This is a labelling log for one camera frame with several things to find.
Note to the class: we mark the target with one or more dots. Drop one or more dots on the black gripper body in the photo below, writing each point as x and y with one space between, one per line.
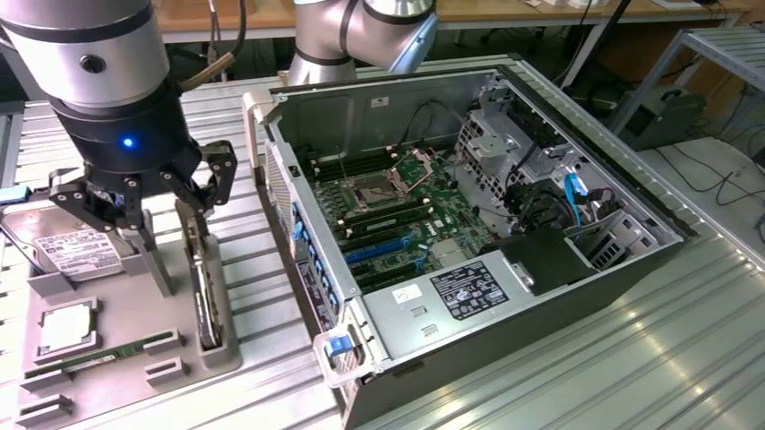
131 143

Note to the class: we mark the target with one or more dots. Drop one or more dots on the gpu card with metal bracket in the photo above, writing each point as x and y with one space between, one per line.
206 286

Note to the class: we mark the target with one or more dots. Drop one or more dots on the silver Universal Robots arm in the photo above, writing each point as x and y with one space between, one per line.
90 45

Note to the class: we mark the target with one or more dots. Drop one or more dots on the black expansion slot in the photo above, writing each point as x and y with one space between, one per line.
389 274

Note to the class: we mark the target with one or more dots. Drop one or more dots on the silver hard disk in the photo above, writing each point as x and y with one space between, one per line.
78 251

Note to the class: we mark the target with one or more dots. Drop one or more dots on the blue disk caddy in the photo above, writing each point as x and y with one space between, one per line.
14 196

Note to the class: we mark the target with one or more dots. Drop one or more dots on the locking lever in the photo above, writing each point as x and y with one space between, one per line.
345 165

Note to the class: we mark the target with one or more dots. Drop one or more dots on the CPU socket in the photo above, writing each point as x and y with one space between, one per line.
373 192

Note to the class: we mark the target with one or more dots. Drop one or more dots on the grey parts rack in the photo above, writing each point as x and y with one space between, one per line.
126 322

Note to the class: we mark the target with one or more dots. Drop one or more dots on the silver CPU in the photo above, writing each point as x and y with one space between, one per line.
67 327

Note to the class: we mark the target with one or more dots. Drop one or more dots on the black installed RAM stick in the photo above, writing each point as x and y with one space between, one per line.
389 220

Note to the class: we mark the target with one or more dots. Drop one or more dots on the socket cover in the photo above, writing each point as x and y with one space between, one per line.
414 166

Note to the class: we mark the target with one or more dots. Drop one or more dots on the green RAM stick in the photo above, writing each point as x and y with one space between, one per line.
119 351

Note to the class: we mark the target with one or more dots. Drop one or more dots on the green motherboard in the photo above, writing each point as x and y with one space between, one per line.
442 210

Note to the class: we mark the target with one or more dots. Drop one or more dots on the blue case latch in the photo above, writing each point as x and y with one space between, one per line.
336 346

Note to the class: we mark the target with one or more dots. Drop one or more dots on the silver chipset heatsink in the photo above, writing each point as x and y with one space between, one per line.
453 251

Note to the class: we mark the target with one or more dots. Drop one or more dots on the grey metal disk bay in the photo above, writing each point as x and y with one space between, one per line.
478 179

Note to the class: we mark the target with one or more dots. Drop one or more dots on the grey power supply unit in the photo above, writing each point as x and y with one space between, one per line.
418 327

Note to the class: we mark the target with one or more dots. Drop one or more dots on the black air shroud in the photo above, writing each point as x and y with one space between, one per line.
551 260

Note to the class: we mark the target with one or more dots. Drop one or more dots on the wooden desk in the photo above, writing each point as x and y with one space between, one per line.
539 13

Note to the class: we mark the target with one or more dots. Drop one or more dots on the open black PC case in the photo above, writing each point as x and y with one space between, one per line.
539 358

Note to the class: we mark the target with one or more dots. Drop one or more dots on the black box device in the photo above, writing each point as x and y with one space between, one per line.
681 112

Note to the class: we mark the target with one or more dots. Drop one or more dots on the grey metal shelf frame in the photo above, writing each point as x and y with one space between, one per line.
723 45

